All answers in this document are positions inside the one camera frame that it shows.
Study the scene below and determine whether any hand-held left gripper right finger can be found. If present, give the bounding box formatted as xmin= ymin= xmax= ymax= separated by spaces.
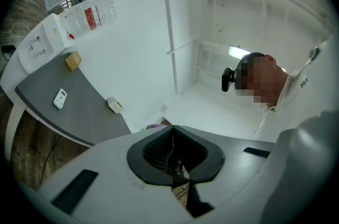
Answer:
xmin=174 ymin=124 xmax=277 ymax=221

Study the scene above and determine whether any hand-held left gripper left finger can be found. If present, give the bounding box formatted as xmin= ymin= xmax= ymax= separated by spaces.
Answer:
xmin=39 ymin=124 xmax=188 ymax=224

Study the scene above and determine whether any purple cleaning cloth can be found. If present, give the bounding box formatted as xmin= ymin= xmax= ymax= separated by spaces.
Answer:
xmin=146 ymin=123 xmax=166 ymax=131

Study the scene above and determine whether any white remote control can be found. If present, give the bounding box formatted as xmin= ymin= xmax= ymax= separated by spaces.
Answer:
xmin=52 ymin=88 xmax=68 ymax=110

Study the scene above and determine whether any cream plastic box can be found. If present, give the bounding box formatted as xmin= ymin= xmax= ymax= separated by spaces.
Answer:
xmin=106 ymin=97 xmax=123 ymax=114

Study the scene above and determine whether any person in white coat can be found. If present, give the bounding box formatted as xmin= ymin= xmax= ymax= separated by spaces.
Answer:
xmin=253 ymin=39 xmax=334 ymax=139

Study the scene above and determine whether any person's head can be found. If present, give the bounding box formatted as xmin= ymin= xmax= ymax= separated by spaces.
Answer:
xmin=234 ymin=52 xmax=291 ymax=110

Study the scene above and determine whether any white table leg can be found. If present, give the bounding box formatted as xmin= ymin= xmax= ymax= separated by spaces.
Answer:
xmin=4 ymin=101 xmax=27 ymax=163

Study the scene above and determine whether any open wooden box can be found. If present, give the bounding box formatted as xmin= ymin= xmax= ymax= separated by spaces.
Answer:
xmin=65 ymin=50 xmax=82 ymax=71

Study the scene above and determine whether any rectangular ceiling light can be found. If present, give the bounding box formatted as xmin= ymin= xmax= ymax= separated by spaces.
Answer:
xmin=228 ymin=44 xmax=252 ymax=59

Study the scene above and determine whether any white water dispenser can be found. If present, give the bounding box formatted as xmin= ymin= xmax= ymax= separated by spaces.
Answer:
xmin=17 ymin=13 xmax=75 ymax=74

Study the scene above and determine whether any small white waste bin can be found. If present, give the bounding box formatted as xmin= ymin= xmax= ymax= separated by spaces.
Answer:
xmin=1 ymin=44 xmax=16 ymax=61

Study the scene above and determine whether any clear water bottle red label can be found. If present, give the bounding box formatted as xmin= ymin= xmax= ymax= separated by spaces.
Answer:
xmin=63 ymin=0 xmax=118 ymax=38

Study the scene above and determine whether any black floor cable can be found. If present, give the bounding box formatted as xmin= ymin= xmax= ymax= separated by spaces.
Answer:
xmin=39 ymin=135 xmax=61 ymax=184

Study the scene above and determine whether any black head-worn camera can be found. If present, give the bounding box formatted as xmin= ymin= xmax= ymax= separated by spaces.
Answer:
xmin=221 ymin=66 xmax=237 ymax=93

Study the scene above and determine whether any white wall pipe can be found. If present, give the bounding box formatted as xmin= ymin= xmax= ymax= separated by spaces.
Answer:
xmin=163 ymin=0 xmax=179 ymax=94

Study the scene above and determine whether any white floor cable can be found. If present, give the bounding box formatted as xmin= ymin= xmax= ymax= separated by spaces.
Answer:
xmin=0 ymin=22 xmax=30 ymax=38

